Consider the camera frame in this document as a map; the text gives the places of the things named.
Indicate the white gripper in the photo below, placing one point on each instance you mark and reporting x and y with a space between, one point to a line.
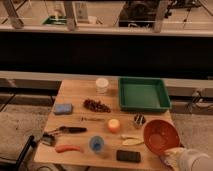
171 157

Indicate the red-orange bowl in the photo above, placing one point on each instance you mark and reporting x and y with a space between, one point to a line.
160 135

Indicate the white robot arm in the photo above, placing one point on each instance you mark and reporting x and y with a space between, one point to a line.
183 159

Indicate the yellow banana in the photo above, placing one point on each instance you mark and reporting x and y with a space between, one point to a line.
130 140

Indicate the black rectangular block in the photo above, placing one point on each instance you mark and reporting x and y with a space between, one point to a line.
128 156

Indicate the orange round fruit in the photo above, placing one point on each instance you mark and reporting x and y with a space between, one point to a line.
113 125

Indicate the green plastic tray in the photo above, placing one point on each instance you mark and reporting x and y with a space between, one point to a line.
143 94

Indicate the blue cup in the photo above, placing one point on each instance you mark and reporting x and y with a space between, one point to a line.
96 144

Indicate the bunch of dark grapes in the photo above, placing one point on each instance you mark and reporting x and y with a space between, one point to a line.
96 106

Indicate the small metal utensil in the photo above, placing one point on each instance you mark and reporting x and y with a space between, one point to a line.
92 119

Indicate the white plastic cup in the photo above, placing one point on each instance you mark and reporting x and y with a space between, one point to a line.
102 85

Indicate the orange carrot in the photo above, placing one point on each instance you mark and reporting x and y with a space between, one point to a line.
64 148

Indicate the blue sponge left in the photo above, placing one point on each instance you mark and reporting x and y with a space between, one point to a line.
60 109

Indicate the small metal grater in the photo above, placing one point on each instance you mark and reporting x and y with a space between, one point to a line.
48 140

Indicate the black chair part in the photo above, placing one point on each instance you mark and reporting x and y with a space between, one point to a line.
29 144

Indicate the black handled brush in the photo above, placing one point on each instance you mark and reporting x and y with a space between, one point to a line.
65 129

